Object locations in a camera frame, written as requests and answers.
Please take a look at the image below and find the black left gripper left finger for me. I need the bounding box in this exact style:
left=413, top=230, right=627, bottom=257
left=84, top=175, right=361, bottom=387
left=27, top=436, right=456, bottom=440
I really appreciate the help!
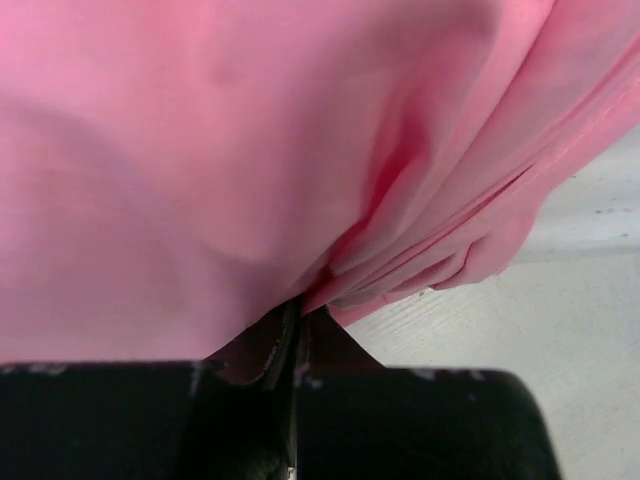
left=206, top=297, right=302, bottom=391

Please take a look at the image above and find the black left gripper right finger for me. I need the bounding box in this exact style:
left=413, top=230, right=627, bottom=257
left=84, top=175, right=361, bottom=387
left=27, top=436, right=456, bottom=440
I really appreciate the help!
left=297, top=308, right=384, bottom=372

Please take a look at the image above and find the pink floral pillowcase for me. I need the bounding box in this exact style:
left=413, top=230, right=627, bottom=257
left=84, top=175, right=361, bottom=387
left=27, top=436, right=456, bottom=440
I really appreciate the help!
left=1, top=1, right=639, bottom=362

